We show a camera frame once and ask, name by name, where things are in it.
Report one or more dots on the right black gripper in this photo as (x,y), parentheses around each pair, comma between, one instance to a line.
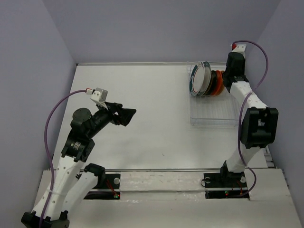
(243,72)

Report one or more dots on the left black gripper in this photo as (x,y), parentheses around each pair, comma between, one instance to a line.
(125,115)

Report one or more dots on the yellow black patterned plate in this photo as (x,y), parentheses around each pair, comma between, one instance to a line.
(212,84)

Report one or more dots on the orange plate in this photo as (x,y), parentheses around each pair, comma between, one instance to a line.
(219,87)

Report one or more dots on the white plate teal lettered rim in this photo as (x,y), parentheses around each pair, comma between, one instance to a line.
(207,78)

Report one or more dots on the white plate green red rim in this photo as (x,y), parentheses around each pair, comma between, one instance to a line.
(196,78)

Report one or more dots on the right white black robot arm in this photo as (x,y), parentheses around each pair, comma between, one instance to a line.
(257,122)

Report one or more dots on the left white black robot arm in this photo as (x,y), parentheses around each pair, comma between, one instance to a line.
(72,180)

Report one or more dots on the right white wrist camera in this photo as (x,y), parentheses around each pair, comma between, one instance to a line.
(239,48)

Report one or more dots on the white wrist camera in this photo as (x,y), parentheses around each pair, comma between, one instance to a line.
(239,48)
(98,96)

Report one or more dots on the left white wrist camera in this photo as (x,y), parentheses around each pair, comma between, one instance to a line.
(98,96)

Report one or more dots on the clear wire dish rack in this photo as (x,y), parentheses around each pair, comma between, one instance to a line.
(221,110)

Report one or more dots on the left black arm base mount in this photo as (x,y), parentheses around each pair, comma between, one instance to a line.
(109,189)

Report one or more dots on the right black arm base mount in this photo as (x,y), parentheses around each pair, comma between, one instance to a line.
(219,187)

